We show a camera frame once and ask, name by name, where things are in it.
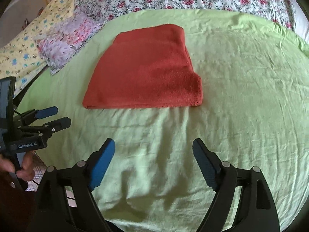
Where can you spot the light green bed sheet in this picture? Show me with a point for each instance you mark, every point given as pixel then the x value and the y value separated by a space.
pixel 255 112

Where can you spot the rust orange knit sweater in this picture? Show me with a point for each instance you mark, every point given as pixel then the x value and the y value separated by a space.
pixel 145 68

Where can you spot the yellow floral pillow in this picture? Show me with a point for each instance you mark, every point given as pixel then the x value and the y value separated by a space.
pixel 20 57

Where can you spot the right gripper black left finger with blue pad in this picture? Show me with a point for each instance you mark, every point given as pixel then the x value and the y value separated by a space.
pixel 95 167

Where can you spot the purple pink floral pillow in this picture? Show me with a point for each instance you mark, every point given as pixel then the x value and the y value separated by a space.
pixel 64 40

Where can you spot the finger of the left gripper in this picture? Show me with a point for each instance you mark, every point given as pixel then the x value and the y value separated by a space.
pixel 47 112
pixel 58 124

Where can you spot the dark red sleeve forearm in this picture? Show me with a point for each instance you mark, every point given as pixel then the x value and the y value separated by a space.
pixel 17 207

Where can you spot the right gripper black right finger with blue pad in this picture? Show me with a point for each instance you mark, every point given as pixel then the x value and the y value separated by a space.
pixel 215 171

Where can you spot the person's left hand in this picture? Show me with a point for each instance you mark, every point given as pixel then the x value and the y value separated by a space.
pixel 26 172

